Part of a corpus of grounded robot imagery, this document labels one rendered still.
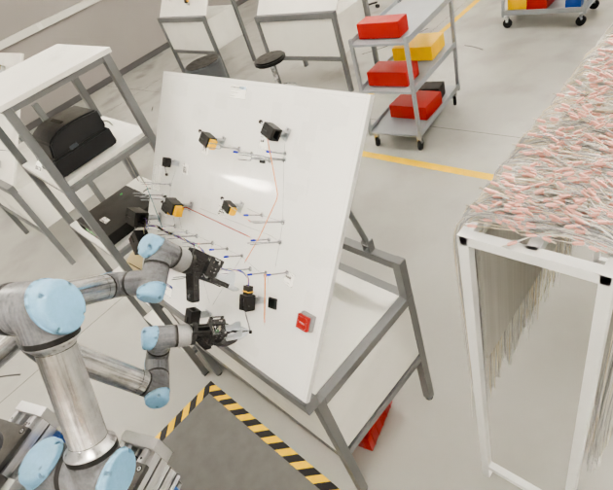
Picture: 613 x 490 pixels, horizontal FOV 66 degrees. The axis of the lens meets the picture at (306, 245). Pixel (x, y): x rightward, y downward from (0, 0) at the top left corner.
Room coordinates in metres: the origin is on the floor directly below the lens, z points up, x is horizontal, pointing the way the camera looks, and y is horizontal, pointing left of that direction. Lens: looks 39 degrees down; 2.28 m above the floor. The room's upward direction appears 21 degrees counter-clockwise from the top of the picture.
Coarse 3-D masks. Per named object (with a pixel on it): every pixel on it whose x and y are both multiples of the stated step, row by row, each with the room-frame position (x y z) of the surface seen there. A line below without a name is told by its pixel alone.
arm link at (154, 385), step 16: (16, 336) 1.02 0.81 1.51; (96, 352) 1.02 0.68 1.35; (96, 368) 0.98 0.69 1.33; (112, 368) 0.99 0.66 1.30; (128, 368) 1.01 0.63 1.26; (160, 368) 1.06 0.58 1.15; (112, 384) 0.97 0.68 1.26; (128, 384) 0.97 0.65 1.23; (144, 384) 0.98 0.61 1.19; (160, 384) 0.99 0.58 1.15; (144, 400) 0.97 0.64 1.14; (160, 400) 0.95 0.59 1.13
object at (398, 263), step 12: (348, 240) 1.49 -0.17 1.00; (372, 240) 1.39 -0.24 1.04; (360, 252) 1.41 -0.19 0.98; (372, 252) 1.37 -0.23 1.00; (384, 252) 1.35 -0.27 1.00; (384, 264) 1.31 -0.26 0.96; (396, 264) 1.26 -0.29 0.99; (396, 276) 1.27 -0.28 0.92; (408, 276) 1.27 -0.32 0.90; (408, 288) 1.26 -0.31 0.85
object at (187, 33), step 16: (176, 0) 7.66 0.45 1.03; (192, 0) 7.32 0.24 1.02; (160, 16) 7.92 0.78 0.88; (176, 16) 7.54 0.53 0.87; (192, 16) 7.19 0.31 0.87; (208, 16) 7.17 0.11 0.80; (224, 16) 7.16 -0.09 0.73; (176, 32) 7.63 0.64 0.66; (192, 32) 7.29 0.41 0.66; (208, 32) 6.92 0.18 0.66; (224, 32) 7.10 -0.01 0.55; (240, 32) 7.25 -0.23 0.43; (176, 48) 7.79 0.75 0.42; (192, 48) 7.43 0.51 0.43; (208, 48) 7.08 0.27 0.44; (224, 64) 6.94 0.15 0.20
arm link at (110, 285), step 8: (112, 272) 1.17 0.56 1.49; (120, 272) 1.16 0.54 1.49; (72, 280) 1.05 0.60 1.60; (80, 280) 1.05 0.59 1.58; (88, 280) 1.07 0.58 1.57; (96, 280) 1.08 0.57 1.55; (104, 280) 1.09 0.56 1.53; (112, 280) 1.11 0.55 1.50; (120, 280) 1.12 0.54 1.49; (80, 288) 1.02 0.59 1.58; (88, 288) 1.04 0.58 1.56; (96, 288) 1.05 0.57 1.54; (104, 288) 1.07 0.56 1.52; (112, 288) 1.09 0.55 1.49; (120, 288) 1.11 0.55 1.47; (88, 296) 1.02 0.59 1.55; (96, 296) 1.04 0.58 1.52; (104, 296) 1.06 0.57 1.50; (112, 296) 1.09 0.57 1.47; (120, 296) 1.11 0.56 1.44; (128, 296) 1.11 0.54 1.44
